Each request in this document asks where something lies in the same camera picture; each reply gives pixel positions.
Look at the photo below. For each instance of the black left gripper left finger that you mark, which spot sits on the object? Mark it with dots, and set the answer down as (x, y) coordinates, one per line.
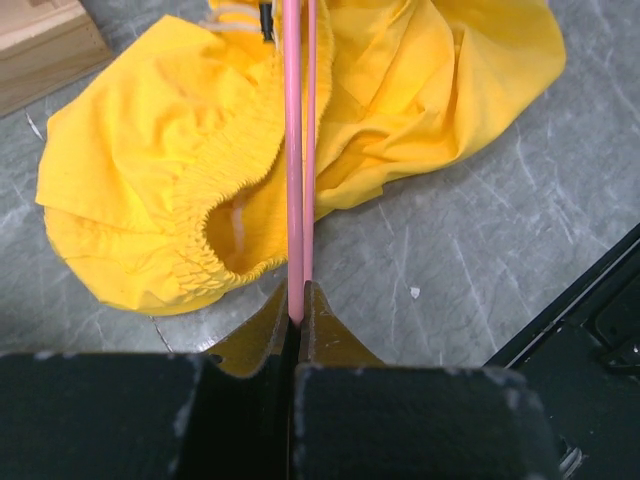
(220, 414)

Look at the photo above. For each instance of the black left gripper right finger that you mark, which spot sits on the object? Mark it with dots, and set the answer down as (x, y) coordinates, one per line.
(356, 418)

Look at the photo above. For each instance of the yellow shorts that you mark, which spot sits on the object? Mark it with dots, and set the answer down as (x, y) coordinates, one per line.
(163, 182)

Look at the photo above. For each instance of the wooden hanger rack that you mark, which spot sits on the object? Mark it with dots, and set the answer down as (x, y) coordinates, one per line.
(46, 45)

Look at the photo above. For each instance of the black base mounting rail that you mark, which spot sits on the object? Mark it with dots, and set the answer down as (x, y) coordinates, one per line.
(581, 355)

